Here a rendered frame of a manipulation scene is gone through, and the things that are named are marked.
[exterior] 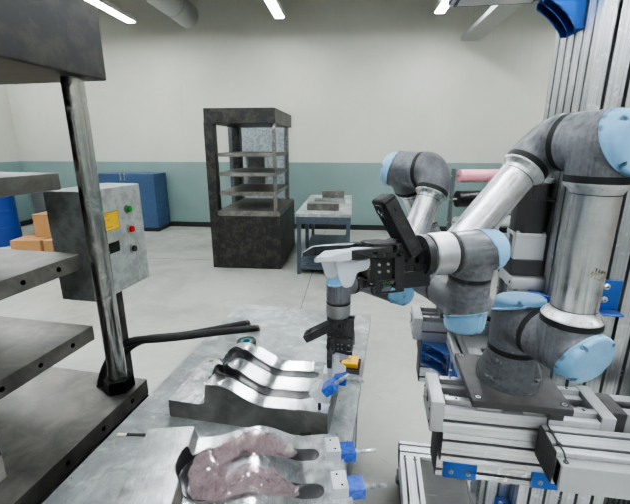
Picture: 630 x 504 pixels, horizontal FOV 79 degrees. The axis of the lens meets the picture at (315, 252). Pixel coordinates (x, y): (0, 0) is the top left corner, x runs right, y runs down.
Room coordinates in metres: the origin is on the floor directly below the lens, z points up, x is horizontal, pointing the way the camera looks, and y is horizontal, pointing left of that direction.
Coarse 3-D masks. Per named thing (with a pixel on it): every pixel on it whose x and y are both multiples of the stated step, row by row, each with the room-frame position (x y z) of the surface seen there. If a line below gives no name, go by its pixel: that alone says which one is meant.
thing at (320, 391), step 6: (330, 378) 1.01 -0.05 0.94; (342, 378) 0.98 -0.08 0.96; (318, 384) 1.00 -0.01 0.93; (324, 384) 1.00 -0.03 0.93; (330, 384) 0.98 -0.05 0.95; (336, 384) 0.99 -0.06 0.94; (312, 390) 0.99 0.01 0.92; (318, 390) 0.98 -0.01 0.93; (324, 390) 0.98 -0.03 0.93; (330, 390) 0.97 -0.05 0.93; (336, 390) 0.97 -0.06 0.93; (312, 396) 0.98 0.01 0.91; (318, 396) 0.98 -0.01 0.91; (324, 396) 0.97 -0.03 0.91; (330, 396) 0.99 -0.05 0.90; (324, 402) 0.97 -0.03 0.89
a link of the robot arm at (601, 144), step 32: (576, 128) 0.75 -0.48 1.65; (608, 128) 0.69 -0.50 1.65; (576, 160) 0.73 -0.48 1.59; (608, 160) 0.68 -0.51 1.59; (576, 192) 0.74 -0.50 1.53; (608, 192) 0.70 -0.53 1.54; (576, 224) 0.73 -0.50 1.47; (608, 224) 0.70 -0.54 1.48; (576, 256) 0.72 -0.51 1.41; (608, 256) 0.71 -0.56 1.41; (576, 288) 0.71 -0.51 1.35; (544, 320) 0.74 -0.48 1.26; (576, 320) 0.70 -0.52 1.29; (544, 352) 0.73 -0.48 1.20; (576, 352) 0.67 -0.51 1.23; (608, 352) 0.69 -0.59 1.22
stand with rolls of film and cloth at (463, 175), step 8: (456, 176) 6.21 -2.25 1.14; (464, 176) 6.14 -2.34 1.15; (472, 176) 6.15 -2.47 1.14; (480, 176) 6.17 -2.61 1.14; (488, 176) 6.18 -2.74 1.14; (456, 192) 6.26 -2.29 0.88; (464, 192) 6.17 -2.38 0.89; (472, 192) 6.19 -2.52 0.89; (456, 200) 6.24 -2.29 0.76; (464, 200) 6.11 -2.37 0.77; (472, 200) 6.12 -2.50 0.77; (448, 208) 6.23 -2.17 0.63; (448, 216) 6.20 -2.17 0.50; (448, 224) 6.19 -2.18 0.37; (504, 224) 6.25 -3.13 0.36
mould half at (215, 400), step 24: (216, 360) 1.25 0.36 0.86; (240, 360) 1.13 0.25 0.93; (264, 360) 1.18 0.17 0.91; (288, 360) 1.22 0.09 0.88; (192, 384) 1.11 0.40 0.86; (216, 384) 1.00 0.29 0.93; (240, 384) 1.02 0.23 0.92; (264, 384) 1.07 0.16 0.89; (288, 384) 1.07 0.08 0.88; (312, 384) 1.06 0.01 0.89; (192, 408) 1.01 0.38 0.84; (216, 408) 1.00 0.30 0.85; (240, 408) 0.98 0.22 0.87; (264, 408) 0.96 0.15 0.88; (288, 408) 0.95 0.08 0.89; (312, 408) 0.95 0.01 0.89; (288, 432) 0.95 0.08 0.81; (312, 432) 0.94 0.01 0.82
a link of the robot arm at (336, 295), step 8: (328, 280) 1.08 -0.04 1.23; (336, 280) 1.07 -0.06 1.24; (328, 288) 1.08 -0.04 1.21; (336, 288) 1.06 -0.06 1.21; (344, 288) 1.07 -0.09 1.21; (352, 288) 1.09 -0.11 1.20; (328, 296) 1.08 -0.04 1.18; (336, 296) 1.06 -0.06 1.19; (344, 296) 1.07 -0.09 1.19; (328, 304) 1.08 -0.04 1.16; (336, 304) 1.06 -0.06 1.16; (344, 304) 1.07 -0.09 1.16
